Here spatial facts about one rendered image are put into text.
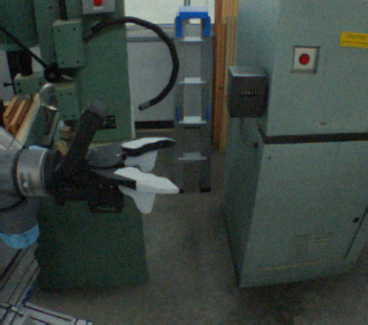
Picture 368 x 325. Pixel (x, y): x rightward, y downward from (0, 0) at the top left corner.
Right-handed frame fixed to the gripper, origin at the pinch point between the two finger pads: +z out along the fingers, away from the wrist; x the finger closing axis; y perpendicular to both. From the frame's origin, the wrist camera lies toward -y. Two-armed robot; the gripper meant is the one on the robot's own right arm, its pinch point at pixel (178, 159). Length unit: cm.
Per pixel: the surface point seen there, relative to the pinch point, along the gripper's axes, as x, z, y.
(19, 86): -80, -59, 9
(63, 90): -65, -36, 7
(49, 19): -75, -42, -16
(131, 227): -74, -18, 71
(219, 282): -79, 23, 114
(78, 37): -64, -30, -10
